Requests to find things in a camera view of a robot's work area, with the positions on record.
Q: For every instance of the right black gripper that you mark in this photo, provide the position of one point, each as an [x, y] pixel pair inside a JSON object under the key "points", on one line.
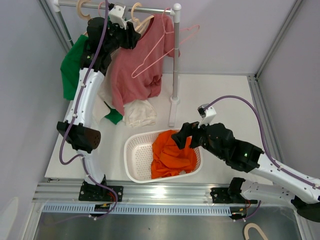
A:
{"points": [[187, 130]]}

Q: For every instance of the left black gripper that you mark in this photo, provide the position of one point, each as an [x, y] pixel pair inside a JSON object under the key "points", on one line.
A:
{"points": [[131, 37]]}

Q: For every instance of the pink t shirt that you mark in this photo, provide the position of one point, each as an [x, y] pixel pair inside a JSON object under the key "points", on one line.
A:
{"points": [[137, 73]]}

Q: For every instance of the orange t shirt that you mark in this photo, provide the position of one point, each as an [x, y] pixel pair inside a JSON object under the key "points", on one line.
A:
{"points": [[168, 159]]}

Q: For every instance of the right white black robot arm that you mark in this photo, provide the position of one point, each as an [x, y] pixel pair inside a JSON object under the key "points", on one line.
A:
{"points": [[289, 187]]}

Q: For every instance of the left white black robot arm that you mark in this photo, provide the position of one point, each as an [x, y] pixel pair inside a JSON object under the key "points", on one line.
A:
{"points": [[104, 37]]}

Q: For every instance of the beige t shirt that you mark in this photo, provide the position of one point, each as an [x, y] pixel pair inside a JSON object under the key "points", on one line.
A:
{"points": [[137, 113]]}

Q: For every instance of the green t shirt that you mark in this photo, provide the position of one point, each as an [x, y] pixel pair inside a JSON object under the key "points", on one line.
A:
{"points": [[70, 68]]}

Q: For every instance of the metal clothes rack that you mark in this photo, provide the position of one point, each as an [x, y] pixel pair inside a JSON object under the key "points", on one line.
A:
{"points": [[174, 11]]}

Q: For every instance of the white perforated plastic basket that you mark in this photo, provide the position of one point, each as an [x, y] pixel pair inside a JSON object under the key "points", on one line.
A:
{"points": [[138, 157]]}

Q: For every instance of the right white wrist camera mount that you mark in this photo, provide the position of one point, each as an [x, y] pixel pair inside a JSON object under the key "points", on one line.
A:
{"points": [[207, 114]]}

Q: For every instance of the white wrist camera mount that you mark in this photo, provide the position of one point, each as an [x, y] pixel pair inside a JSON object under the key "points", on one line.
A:
{"points": [[117, 15], [207, 114]]}

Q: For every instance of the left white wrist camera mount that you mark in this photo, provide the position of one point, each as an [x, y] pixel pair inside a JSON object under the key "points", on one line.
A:
{"points": [[117, 15]]}

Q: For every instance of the aluminium rail frame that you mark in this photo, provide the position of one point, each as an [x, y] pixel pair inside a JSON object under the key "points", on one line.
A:
{"points": [[155, 193]]}

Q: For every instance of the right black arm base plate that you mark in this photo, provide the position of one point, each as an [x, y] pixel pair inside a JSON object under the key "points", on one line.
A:
{"points": [[226, 195]]}

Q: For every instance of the white slotted cable duct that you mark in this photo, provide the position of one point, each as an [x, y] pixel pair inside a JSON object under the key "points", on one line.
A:
{"points": [[138, 209]]}

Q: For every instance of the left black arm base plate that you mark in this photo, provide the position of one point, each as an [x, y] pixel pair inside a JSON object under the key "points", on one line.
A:
{"points": [[94, 193]]}

